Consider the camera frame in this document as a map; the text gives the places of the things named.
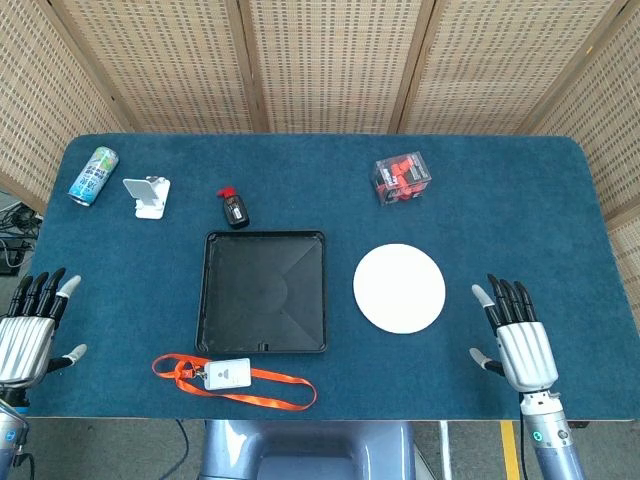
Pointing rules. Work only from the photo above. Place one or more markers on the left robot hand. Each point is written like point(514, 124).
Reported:
point(25, 340)

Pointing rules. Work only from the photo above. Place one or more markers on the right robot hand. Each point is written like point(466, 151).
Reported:
point(525, 350)

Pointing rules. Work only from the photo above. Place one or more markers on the white round plate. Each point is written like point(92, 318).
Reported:
point(399, 288)

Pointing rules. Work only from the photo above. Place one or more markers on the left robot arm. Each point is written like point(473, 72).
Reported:
point(10, 435)

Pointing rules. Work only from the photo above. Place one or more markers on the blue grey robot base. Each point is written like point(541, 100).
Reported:
point(310, 450)

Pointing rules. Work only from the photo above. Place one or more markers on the black square tray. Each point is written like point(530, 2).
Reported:
point(262, 292)

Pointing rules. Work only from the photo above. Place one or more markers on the green white drink can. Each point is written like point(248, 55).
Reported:
point(93, 176)

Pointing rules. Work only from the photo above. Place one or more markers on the white phone stand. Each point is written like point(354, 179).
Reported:
point(147, 196)

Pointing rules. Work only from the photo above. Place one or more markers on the white id badge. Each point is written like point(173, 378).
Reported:
point(227, 374)

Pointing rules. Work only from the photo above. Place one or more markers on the clear box with red contents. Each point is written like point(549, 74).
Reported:
point(401, 181)

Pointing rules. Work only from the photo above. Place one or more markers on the small dark sauce bottle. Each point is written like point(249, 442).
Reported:
point(235, 209)

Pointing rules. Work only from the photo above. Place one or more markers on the blue table mat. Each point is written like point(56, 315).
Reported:
point(320, 190)

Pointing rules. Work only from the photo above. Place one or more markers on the woven folding screen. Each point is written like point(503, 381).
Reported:
point(330, 65)

